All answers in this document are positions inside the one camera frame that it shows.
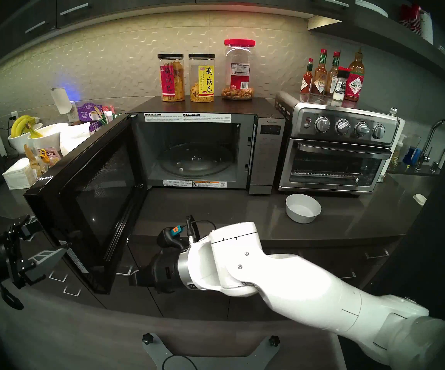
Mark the dark wall shelf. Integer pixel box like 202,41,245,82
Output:
307,0,445,90

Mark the white wall night light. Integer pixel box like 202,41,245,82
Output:
50,88,72,115

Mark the large white bowl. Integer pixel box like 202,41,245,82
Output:
28,123,69,155

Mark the stainless steel toaster oven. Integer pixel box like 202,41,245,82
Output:
274,91,400,192

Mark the white can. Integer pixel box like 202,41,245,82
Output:
420,10,434,45

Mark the black glass microwave door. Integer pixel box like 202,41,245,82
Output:
24,114,148,294

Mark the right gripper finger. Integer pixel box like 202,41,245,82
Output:
129,268,151,288

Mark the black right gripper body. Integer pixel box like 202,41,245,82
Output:
144,250,187,295

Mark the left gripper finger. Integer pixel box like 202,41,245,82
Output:
14,247,68,286
12,215,49,239

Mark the cartoon print snack bag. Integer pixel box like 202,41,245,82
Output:
24,144,62,181

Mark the crumpled white paper napkin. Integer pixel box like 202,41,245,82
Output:
60,123,92,157

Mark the white plate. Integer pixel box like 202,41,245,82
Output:
355,0,389,18

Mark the clear soap bottle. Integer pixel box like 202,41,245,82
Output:
391,136,407,166

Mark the black lid spice shaker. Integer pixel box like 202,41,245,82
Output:
332,67,351,101

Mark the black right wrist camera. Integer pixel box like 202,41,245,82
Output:
157,215,197,252

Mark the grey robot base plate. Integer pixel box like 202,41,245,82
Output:
142,333,281,370

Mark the chrome sink faucet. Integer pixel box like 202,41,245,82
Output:
415,119,445,173

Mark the clear jar red lid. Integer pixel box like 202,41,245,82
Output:
222,39,256,101

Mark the snack jar yellow label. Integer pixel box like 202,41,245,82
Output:
188,54,215,103

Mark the white napkin stack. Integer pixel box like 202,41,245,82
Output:
2,158,38,190

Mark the bunch of yellow bananas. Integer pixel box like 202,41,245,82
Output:
10,115,44,139

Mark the stack of red cups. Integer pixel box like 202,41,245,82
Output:
399,4,423,35

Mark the small red hot sauce bottle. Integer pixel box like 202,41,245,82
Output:
300,58,314,95

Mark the glass microwave turntable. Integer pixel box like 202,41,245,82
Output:
161,143,234,177

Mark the small white bowl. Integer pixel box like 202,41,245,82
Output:
285,193,322,224

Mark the brown hot sauce bottle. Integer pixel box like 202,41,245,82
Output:
311,49,328,96

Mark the snack jar pink label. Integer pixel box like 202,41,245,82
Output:
158,54,186,102

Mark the large Tabasco sauce bottle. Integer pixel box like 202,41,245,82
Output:
345,47,366,102

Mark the green hot sauce bottle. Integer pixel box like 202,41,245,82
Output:
325,51,341,97

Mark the white fruit bowl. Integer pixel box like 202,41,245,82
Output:
8,123,43,154

